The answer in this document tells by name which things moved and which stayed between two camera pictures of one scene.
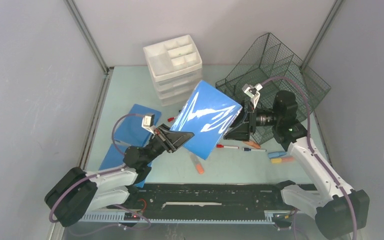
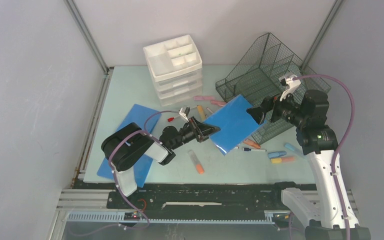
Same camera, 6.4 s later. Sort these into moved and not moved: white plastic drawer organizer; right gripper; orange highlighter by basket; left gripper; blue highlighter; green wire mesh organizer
Moved: left gripper; right gripper
Not moved: white plastic drawer organizer; orange highlighter by basket; green wire mesh organizer; blue highlighter
